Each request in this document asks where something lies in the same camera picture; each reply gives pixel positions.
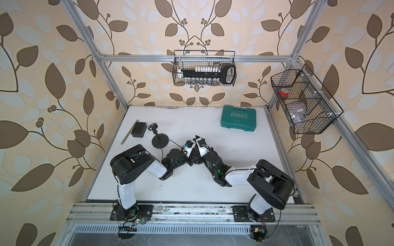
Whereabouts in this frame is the black round stand base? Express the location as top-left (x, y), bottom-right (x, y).
top-left (152, 133), bottom-right (169, 149)

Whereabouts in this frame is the small black box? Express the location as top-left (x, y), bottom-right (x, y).
top-left (131, 122), bottom-right (147, 138)

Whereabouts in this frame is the red item in basket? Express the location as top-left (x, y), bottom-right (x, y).
top-left (280, 88), bottom-right (290, 98)

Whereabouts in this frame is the black wire basket back wall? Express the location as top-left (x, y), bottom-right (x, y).
top-left (172, 49), bottom-right (237, 86)

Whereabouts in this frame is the black wire basket wall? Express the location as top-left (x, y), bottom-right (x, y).
top-left (172, 49), bottom-right (237, 86)
top-left (270, 65), bottom-right (344, 134)

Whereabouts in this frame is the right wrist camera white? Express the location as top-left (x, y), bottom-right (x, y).
top-left (196, 137), bottom-right (209, 157)

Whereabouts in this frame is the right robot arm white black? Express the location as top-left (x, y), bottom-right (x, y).
top-left (201, 150), bottom-right (295, 222)

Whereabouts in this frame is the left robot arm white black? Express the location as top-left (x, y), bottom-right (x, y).
top-left (110, 144), bottom-right (194, 221)

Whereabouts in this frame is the socket set rail black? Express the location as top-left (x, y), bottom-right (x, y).
top-left (172, 63), bottom-right (237, 86)

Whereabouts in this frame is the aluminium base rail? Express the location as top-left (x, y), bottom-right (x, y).
top-left (66, 203), bottom-right (321, 235)

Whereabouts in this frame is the plastic bag in basket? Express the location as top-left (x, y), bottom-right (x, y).
top-left (287, 101), bottom-right (307, 124)

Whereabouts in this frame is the black microphone stand pole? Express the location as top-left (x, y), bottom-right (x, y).
top-left (148, 123), bottom-right (161, 148)

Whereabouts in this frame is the green plastic tool case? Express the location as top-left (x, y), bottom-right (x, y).
top-left (221, 105), bottom-right (257, 132)

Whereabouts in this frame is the black wire basket right wall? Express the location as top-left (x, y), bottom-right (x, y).
top-left (270, 65), bottom-right (344, 134)

